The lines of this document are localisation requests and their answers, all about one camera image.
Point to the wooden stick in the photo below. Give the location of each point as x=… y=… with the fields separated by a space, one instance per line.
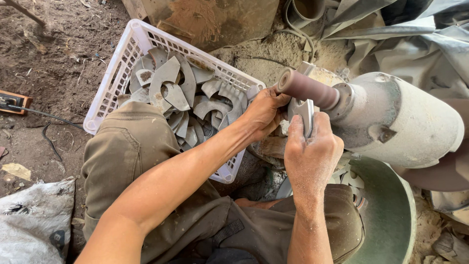
x=25 y=11

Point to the white woven sack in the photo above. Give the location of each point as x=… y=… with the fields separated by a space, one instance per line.
x=33 y=220

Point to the dusty grey pipe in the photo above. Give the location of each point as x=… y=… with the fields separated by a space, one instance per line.
x=304 y=11

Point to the orange and black power strip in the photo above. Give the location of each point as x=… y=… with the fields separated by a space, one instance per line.
x=14 y=101

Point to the brown sanding drum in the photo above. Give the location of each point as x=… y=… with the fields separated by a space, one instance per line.
x=307 y=88

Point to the dusty white grinder motor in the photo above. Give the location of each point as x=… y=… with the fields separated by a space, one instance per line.
x=403 y=121

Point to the white plastic crate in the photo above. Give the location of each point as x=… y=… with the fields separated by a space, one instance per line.
x=121 y=69

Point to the rusty metal sheet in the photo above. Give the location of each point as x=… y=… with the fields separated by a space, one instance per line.
x=212 y=20

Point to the person's olive trousers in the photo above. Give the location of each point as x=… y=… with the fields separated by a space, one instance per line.
x=128 y=154

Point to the green metal basin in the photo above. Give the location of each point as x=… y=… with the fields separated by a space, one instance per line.
x=388 y=216

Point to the grey tarpaulin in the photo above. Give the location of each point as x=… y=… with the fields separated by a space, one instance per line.
x=414 y=40

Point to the person's right hand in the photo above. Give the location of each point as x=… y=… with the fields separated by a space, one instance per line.
x=311 y=157

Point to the person's left hand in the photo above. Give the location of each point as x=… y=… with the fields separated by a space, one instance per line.
x=262 y=115

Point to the wooden block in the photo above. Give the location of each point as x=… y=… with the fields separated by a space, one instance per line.
x=271 y=148

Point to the person's left fingers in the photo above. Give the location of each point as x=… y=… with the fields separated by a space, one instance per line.
x=279 y=99

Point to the grey curved metal blank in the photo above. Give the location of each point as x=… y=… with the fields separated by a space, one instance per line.
x=306 y=109

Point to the pile of grey metal pieces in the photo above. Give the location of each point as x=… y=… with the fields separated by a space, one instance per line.
x=183 y=95

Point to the heap of finished metal pieces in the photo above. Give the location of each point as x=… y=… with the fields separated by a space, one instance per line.
x=350 y=179

